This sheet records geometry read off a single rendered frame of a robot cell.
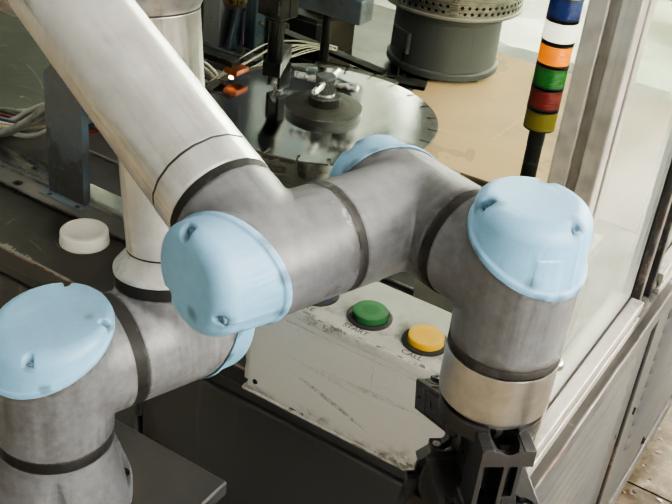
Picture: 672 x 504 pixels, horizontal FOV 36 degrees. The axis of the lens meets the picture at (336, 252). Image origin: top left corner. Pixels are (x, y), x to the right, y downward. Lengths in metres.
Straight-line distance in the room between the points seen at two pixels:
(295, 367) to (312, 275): 0.57
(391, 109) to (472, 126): 0.49
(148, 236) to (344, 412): 0.33
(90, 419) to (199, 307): 0.41
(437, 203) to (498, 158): 1.22
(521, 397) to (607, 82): 0.34
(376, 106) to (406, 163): 0.82
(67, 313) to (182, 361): 0.12
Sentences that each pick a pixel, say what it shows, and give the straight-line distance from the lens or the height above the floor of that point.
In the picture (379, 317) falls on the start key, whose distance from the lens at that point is 1.13.
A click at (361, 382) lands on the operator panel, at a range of 1.14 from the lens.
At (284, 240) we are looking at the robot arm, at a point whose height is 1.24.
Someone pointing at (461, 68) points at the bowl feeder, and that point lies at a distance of 2.16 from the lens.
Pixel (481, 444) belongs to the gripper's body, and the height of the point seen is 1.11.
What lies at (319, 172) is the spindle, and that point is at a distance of 1.49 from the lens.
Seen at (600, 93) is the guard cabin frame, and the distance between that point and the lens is 0.92.
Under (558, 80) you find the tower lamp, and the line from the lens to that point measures 1.44.
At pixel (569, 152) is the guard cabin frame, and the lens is 0.95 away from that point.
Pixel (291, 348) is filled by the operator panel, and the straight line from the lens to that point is 1.18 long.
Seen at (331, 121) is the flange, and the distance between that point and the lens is 1.43.
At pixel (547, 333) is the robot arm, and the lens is 0.65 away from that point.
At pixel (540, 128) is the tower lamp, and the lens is 1.47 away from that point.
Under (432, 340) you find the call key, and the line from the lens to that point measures 1.10.
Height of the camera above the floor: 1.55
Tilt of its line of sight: 32 degrees down
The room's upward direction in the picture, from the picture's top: 7 degrees clockwise
